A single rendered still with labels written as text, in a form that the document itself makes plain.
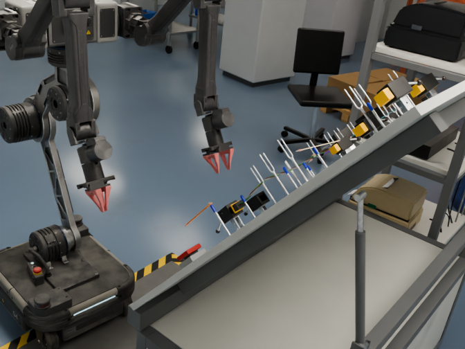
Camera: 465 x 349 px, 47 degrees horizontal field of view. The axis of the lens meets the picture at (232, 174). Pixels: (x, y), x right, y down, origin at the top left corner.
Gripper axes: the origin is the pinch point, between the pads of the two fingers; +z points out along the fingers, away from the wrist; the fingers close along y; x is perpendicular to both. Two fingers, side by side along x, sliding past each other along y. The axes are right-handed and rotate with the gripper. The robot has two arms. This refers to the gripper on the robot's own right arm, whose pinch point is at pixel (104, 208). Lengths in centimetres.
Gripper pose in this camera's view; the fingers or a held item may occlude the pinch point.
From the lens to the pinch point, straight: 168.8
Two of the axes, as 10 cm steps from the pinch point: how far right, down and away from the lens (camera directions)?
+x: -6.5, 1.0, 7.5
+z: 2.5, 9.6, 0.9
